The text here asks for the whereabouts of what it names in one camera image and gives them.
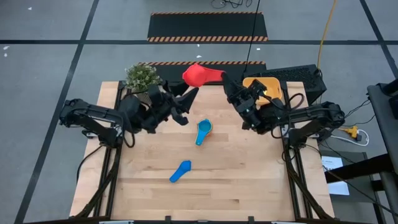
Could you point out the grey cart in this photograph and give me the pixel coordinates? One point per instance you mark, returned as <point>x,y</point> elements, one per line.
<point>385,130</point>

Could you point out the light blue measuring cup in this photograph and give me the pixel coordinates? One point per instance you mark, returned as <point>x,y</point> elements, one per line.
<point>203,127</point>

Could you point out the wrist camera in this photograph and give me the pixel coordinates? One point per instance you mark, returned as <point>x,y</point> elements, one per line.
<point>257,88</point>
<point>180,116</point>

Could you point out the red measuring cup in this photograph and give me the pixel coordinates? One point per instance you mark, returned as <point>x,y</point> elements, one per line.
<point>199,74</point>

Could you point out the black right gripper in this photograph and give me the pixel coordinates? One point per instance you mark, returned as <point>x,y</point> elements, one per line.
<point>248,109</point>

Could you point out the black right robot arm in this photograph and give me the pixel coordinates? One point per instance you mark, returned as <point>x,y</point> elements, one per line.
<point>311,115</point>

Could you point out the yellow power splitter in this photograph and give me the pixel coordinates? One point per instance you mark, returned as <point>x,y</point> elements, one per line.
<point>353,131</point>

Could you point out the black stand beam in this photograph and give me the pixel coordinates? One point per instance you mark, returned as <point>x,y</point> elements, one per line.
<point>357,168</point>

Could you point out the white paper sheet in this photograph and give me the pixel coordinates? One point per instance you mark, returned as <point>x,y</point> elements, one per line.
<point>331,163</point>

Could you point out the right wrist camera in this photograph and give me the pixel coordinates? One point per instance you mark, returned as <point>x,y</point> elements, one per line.
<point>257,88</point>

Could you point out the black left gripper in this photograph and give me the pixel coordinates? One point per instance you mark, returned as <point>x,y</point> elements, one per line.
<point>161,112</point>

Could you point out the black table frame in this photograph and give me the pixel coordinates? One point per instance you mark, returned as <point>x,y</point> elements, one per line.
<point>117,155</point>

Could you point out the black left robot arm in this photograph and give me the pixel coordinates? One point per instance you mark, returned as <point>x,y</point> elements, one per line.
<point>90,113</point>

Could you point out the potted plant striped pot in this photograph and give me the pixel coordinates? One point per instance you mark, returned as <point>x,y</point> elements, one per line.
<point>141,76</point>

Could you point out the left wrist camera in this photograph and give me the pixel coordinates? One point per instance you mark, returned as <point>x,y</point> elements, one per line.
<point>180,116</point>

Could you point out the hazard striped black floor mat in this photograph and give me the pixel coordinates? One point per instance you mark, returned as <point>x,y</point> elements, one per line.
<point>206,26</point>
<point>168,73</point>

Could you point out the yellow plastic basket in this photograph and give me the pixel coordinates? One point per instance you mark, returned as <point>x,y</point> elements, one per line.
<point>275,90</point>

